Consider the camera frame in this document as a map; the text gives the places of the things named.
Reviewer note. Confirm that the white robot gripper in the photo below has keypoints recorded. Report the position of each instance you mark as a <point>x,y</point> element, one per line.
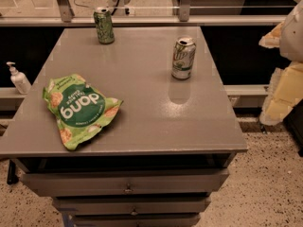
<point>293,37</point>

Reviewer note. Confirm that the white green 7up can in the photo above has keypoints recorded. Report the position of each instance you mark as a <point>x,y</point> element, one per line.
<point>183,57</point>

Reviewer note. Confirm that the grey metal window rail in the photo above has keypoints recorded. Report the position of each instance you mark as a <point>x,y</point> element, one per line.
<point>194,20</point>

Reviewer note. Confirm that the dark green soda can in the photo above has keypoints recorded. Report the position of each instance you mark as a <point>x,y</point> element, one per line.
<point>104,27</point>

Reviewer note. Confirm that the white pump dispenser bottle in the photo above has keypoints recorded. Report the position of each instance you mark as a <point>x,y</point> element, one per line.
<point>19,79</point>

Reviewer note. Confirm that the grey drawer cabinet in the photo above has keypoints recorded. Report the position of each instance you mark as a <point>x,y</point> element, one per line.
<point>167,149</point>

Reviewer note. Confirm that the green dong snack bag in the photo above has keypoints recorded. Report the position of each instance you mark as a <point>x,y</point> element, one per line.
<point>81,110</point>

